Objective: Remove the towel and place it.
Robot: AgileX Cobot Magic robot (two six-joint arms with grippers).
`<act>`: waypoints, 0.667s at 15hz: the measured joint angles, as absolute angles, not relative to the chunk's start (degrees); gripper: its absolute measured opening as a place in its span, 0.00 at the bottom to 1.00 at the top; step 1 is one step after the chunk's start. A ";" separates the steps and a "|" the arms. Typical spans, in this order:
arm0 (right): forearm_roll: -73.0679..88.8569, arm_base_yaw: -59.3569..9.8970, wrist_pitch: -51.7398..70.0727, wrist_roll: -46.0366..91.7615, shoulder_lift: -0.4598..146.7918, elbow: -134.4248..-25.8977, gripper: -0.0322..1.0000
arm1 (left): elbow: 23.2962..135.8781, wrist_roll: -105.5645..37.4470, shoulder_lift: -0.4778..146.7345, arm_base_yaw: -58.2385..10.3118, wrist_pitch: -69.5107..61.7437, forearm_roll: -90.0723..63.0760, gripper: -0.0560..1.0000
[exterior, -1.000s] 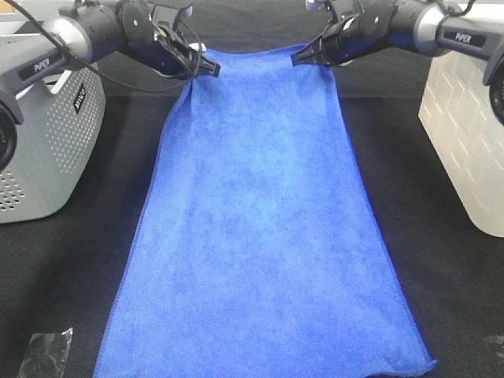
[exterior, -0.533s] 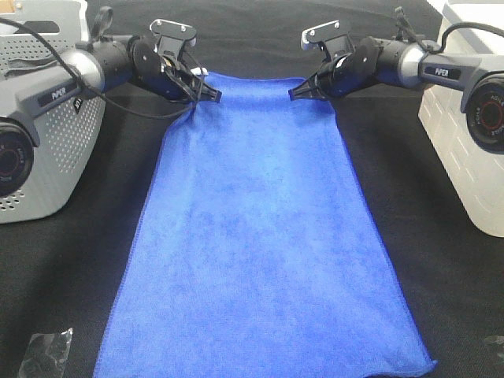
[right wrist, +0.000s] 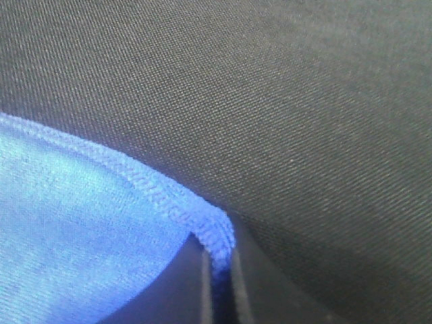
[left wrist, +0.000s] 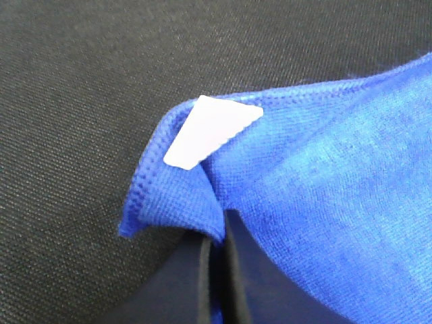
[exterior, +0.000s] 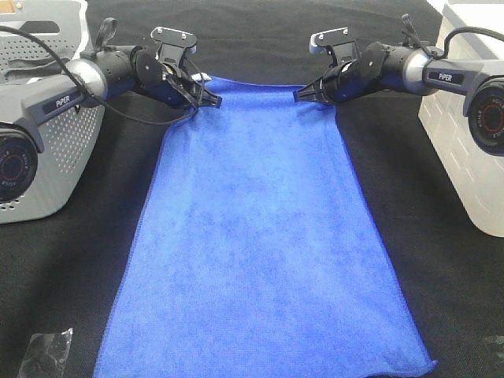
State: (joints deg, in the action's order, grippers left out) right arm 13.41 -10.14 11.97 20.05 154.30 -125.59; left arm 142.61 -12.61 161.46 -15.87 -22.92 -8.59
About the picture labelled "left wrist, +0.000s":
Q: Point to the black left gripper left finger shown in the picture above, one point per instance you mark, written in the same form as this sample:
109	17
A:
179	292

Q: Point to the blue microfibre towel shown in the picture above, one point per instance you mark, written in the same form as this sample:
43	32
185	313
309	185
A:
332	180

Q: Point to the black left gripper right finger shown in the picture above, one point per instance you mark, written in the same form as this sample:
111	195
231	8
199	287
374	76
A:
256	290

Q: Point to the black fabric table mat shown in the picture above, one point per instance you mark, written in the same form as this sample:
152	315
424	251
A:
83	85

